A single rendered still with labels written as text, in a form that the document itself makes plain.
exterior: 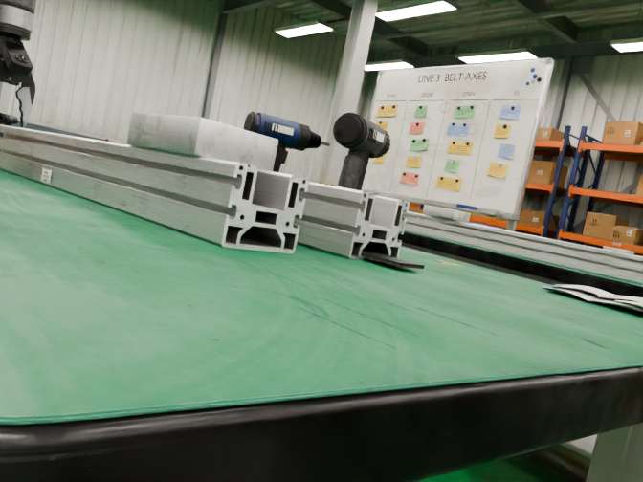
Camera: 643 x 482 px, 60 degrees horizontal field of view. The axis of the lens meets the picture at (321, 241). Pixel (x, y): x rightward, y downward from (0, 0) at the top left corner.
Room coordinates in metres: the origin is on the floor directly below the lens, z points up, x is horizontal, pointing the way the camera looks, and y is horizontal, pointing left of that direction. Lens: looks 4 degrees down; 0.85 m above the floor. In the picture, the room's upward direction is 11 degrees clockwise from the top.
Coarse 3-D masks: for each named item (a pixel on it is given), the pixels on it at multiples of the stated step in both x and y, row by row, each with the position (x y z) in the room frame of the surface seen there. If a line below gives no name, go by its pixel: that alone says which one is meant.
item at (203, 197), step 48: (0, 144) 1.09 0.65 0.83; (48, 144) 0.94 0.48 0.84; (96, 144) 0.78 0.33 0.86; (96, 192) 0.76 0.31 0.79; (144, 192) 0.67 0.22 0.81; (192, 192) 0.60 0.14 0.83; (240, 192) 0.56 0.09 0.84; (288, 192) 0.60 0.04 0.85; (240, 240) 0.60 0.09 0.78; (288, 240) 0.63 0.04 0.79
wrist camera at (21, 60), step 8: (0, 40) 1.25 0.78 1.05; (8, 40) 1.25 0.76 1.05; (16, 40) 1.28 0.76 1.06; (0, 48) 1.25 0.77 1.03; (8, 48) 1.23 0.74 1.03; (16, 48) 1.25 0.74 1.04; (24, 48) 1.27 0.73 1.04; (8, 56) 1.21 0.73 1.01; (16, 56) 1.21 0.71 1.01; (24, 56) 1.23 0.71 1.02; (8, 64) 1.21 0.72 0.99; (16, 64) 1.20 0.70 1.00; (24, 64) 1.21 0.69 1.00; (32, 64) 1.23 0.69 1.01; (16, 72) 1.21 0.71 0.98; (24, 72) 1.22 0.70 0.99
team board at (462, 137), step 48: (384, 96) 4.55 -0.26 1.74; (432, 96) 4.16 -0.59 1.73; (480, 96) 3.84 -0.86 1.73; (528, 96) 3.57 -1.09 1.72; (432, 144) 4.09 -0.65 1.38; (480, 144) 3.78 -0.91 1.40; (528, 144) 3.51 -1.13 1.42; (384, 192) 4.38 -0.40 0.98; (432, 192) 4.02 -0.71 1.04; (480, 192) 3.71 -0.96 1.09
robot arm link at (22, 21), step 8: (0, 8) 1.25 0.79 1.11; (8, 8) 1.25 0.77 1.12; (16, 8) 1.25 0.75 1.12; (0, 16) 1.25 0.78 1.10; (8, 16) 1.25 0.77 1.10; (16, 16) 1.25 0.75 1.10; (24, 16) 1.26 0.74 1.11; (32, 16) 1.28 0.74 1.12; (0, 24) 1.25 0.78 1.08; (8, 24) 1.25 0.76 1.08; (16, 24) 1.25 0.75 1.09; (24, 24) 1.27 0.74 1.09; (32, 24) 1.29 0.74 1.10; (32, 32) 1.30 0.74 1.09
